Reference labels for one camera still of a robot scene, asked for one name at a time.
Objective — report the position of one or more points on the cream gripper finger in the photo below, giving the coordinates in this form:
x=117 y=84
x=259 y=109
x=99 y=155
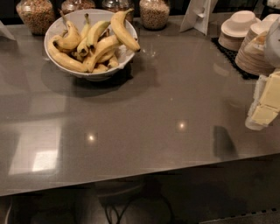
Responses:
x=271 y=93
x=260 y=116

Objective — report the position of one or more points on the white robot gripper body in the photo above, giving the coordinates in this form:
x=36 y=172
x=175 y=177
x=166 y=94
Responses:
x=274 y=44

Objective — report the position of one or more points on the short banana bowl bottom right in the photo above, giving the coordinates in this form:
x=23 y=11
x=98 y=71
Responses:
x=113 y=62

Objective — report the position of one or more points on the long yellow banana middle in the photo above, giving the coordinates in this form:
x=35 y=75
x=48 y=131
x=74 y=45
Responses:
x=103 y=46

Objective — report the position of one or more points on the greenish yellow banana centre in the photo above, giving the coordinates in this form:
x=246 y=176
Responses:
x=95 y=32

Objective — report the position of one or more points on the small banana behind centre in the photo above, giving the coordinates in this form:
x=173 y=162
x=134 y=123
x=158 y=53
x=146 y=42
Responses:
x=82 y=48

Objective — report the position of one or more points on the long banana bowl front left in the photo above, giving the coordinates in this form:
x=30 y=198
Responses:
x=62 y=58

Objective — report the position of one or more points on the white ceramic bowl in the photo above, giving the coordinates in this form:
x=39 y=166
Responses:
x=101 y=71

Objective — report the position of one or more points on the curved banana upper left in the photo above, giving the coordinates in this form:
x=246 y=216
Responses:
x=72 y=39

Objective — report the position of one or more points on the stack of paper plates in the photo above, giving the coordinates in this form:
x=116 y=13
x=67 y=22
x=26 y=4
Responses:
x=250 y=57

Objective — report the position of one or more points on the stack of white bowls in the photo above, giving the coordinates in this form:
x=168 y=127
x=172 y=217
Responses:
x=234 y=30

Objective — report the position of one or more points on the black rubber mat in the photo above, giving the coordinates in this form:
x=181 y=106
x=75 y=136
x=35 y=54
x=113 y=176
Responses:
x=230 y=55

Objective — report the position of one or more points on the white folded card sign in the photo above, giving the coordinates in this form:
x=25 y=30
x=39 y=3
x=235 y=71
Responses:
x=199 y=14

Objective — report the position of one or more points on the glass cereal jar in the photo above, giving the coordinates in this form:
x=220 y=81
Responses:
x=37 y=15
x=154 y=14
x=76 y=5
x=119 y=5

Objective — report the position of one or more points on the glass cereal jar far left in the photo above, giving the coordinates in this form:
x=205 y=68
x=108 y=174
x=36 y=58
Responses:
x=37 y=15

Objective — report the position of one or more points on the white paper corner left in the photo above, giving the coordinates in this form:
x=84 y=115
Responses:
x=4 y=32

